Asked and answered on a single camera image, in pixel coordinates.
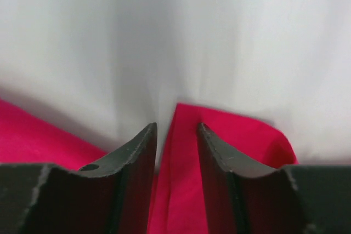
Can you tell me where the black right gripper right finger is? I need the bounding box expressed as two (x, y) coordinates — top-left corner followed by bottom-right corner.
(197, 123), (350, 233)

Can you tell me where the pink t shirt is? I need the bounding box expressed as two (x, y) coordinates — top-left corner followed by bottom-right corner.
(1, 101), (297, 233)

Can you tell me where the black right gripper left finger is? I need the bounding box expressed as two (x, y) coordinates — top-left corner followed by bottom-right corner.
(1, 123), (157, 233)

